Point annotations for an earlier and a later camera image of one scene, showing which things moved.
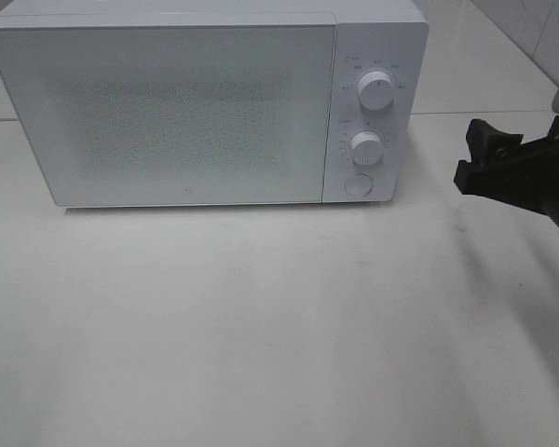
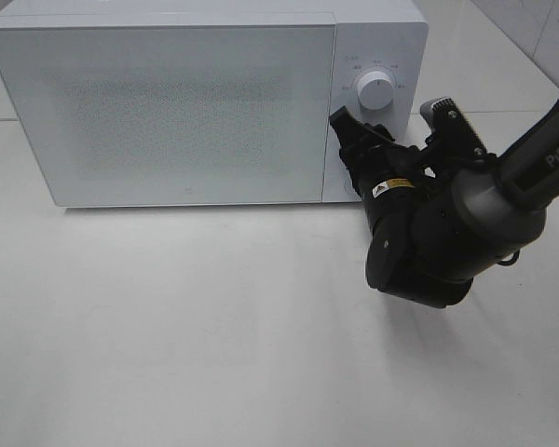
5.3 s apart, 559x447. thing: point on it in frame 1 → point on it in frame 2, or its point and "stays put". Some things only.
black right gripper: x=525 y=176 → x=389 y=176
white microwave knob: x=375 y=90 stays put
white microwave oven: x=210 y=102 stays put
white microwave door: x=172 y=115 stays put
